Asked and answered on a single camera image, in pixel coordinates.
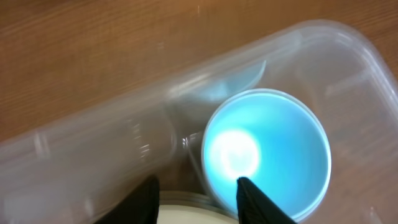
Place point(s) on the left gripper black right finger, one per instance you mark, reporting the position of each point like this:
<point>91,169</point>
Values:
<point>254,207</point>

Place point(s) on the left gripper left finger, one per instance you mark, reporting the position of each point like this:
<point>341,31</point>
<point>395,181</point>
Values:
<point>141,206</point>

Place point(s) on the cream bowl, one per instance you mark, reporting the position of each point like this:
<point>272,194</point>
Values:
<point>178,207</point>

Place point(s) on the light blue small cup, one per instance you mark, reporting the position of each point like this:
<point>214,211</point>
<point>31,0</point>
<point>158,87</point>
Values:
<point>274,140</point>

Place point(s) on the clear plastic storage container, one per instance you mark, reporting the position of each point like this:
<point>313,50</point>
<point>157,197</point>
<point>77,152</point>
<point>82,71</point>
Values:
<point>79,168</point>

